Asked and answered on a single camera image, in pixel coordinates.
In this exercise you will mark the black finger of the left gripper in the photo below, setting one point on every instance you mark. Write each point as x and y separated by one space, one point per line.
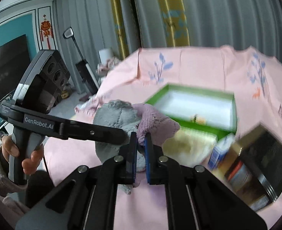
84 131

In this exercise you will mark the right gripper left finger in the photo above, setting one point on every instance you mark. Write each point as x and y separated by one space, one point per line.
128 164

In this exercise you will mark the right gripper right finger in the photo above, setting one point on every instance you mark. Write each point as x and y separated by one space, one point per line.
152 153

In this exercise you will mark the pink knitted soft item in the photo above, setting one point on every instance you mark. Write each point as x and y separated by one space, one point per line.
160 126

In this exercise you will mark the cream yellow fleece blanket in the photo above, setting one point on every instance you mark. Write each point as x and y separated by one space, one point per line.
189 147

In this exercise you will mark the black television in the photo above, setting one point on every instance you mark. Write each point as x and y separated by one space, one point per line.
14 60

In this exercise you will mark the upright vacuum cleaner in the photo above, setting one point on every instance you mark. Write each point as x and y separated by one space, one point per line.
83 67

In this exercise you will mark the red hanging ornament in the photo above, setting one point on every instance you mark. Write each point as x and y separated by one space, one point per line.
46 32

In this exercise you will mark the white cylinder lamp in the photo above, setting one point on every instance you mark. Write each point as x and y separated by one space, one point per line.
105 54

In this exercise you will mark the green open box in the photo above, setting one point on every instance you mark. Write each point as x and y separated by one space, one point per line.
211 111

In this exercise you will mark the blue white small carton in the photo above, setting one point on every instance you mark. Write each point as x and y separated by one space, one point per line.
220 150

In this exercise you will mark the black gold tin box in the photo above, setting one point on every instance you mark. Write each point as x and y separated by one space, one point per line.
253 168

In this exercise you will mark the yellow patterned curtain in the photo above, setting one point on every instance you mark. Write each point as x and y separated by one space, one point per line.
149 24

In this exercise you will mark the pink printed tablecloth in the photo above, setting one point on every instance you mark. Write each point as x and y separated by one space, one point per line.
211 68

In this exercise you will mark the grey curtain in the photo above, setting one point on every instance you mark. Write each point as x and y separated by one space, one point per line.
211 23

